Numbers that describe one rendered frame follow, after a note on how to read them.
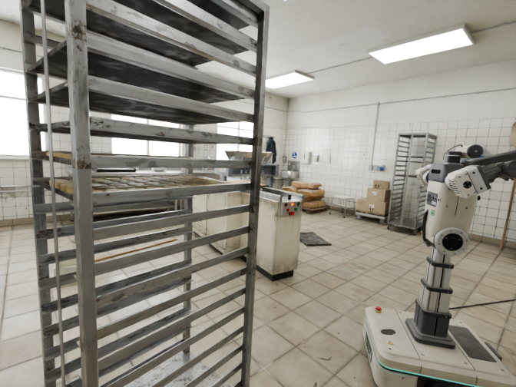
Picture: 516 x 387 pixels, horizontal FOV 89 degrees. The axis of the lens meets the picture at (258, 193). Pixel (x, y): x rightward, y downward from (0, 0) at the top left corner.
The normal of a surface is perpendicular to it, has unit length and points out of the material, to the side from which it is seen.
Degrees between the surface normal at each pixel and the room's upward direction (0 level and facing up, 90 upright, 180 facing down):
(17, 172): 90
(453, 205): 90
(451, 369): 31
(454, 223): 101
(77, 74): 90
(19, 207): 90
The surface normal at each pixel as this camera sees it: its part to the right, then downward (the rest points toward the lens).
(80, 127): 0.76, 0.13
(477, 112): -0.75, 0.05
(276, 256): 0.54, 0.14
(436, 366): -0.07, -0.79
